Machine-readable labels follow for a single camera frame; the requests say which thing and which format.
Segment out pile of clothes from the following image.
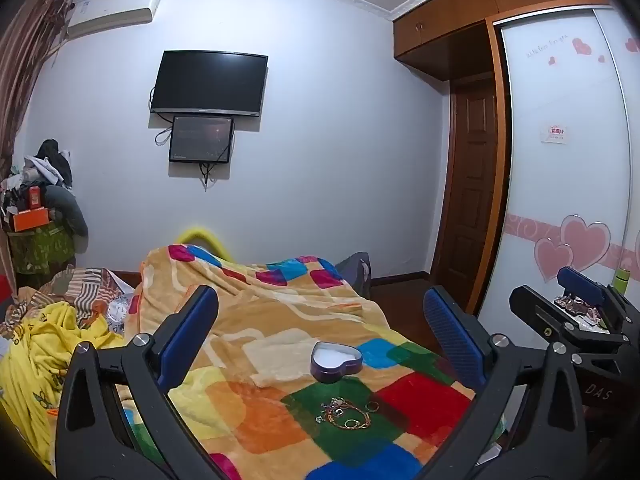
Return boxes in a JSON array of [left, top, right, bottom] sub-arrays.
[[0, 139, 75, 211]]

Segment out wooden overhead cabinets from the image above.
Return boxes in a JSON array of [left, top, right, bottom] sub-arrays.
[[392, 0, 616, 81]]

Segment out white sliding wardrobe door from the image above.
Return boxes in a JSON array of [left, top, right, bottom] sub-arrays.
[[475, 5, 640, 321]]

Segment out small black monitor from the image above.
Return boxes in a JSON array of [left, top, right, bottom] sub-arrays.
[[168, 115, 236, 165]]

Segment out brown curtain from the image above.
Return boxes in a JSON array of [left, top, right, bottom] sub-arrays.
[[0, 0, 76, 166]]

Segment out grey bag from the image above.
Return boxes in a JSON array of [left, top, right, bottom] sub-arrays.
[[334, 252, 373, 301]]

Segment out white air conditioner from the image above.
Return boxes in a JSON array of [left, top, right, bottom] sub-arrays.
[[66, 0, 163, 39]]

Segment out black monitor cable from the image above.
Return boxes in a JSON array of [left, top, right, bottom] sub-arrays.
[[199, 161, 221, 192]]

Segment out pile of jewelry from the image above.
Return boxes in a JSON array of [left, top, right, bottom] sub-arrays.
[[315, 397, 381, 431]]

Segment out wall-mounted black television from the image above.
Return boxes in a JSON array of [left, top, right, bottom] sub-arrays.
[[150, 50, 269, 118]]

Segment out colourful checked blanket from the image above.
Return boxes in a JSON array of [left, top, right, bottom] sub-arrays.
[[122, 242, 506, 480]]

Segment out yellow hoop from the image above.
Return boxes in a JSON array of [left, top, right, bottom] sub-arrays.
[[177, 227, 236, 261]]

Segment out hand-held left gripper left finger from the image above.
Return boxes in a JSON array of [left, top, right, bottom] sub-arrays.
[[55, 285, 226, 480]]

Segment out pink double heart sticker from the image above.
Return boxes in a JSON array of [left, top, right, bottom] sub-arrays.
[[534, 214, 612, 283]]

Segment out purple heart-shaped box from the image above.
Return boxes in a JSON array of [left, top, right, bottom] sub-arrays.
[[310, 341, 363, 384]]

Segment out striped bedding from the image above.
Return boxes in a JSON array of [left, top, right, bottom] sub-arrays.
[[0, 266, 136, 341]]

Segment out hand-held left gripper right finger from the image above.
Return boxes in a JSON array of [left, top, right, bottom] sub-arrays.
[[424, 286, 583, 480]]

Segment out brown wooden door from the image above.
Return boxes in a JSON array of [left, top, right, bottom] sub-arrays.
[[432, 77, 501, 301]]

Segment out orange box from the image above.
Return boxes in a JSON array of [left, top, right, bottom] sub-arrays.
[[12, 207, 51, 232]]

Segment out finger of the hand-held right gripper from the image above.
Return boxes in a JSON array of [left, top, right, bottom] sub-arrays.
[[559, 266, 640, 333], [510, 285, 628, 356]]

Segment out small paper note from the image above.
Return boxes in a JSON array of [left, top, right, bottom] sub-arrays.
[[540, 122, 571, 145]]

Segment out yellow blanket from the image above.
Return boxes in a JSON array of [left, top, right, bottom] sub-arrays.
[[0, 302, 126, 476]]

